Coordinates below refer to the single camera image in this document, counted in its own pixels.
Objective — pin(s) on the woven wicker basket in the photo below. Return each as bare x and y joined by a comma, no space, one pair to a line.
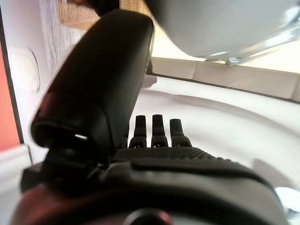
77,14

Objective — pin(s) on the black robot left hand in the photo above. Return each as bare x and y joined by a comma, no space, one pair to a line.
98,70

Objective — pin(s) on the grey striped rug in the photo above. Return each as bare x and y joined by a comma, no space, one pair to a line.
58,42

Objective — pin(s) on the bed with beige cover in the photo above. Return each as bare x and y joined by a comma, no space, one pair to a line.
211,122

